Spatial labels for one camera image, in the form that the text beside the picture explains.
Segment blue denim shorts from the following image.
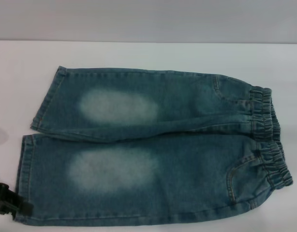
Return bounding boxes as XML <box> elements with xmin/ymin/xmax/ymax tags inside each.
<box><xmin>14</xmin><ymin>64</ymin><xmax>294</xmax><ymax>220</ymax></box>

